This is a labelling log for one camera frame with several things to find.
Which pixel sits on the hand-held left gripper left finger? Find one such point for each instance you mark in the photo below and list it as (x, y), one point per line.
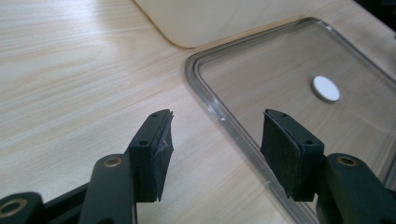
(149, 161)

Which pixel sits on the beige board with rounded corner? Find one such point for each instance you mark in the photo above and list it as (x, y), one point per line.
(202, 18)

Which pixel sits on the white round disc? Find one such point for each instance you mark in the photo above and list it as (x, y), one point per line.
(326, 88)

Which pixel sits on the clear plastic tray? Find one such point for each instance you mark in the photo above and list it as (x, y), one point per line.
(280, 71)

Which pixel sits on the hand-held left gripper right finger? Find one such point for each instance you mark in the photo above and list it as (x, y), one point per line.
(299, 165)

